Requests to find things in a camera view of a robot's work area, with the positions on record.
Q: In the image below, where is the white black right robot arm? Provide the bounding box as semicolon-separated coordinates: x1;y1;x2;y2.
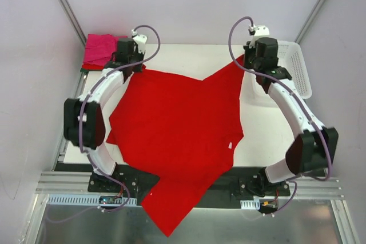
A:
244;37;339;197

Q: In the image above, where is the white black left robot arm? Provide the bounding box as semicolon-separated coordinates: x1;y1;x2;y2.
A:
63;34;148;193

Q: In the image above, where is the folded pink t shirt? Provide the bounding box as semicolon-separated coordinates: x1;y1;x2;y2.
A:
83;34;127;61

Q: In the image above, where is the white perforated plastic basket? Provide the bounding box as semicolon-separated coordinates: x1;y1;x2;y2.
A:
253;39;313;107

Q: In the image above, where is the folded green t shirt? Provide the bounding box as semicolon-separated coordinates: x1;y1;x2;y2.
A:
80;68;103;73

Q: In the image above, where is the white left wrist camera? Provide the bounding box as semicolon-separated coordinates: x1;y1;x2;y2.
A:
131;29;148;54

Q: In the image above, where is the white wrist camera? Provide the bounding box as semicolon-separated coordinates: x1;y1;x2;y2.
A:
131;29;148;54
248;25;270;49

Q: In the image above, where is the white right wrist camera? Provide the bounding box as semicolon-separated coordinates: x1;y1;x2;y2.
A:
248;25;270;49

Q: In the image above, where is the aluminium frame post left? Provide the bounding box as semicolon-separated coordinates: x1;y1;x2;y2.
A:
58;0;86;46

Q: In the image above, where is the aluminium frame post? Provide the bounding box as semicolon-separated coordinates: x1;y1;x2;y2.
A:
295;0;327;44
58;0;86;46

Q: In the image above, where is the aluminium frame post right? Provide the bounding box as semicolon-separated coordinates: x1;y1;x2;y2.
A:
295;0;327;44

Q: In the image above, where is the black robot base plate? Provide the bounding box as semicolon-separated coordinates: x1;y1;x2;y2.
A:
87;165;290;210

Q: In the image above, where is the white slotted cable duct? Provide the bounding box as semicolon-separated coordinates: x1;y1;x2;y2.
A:
48;194;137;207

